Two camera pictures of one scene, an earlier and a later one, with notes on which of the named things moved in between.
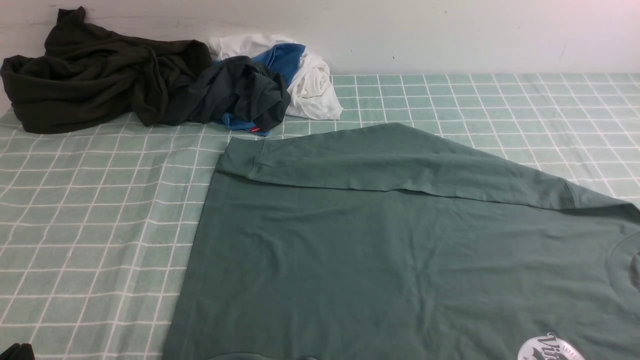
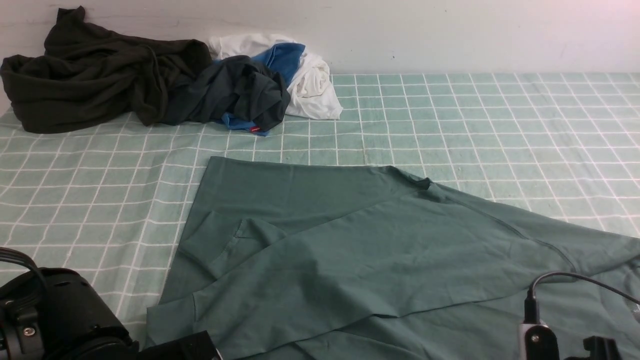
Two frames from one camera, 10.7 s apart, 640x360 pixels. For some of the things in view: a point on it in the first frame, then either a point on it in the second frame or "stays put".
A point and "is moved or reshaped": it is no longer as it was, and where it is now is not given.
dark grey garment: x=238 y=88 stays put
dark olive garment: x=90 y=76 stays put
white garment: x=312 y=95 stays put
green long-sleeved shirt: x=377 y=242 is moved or reshaped
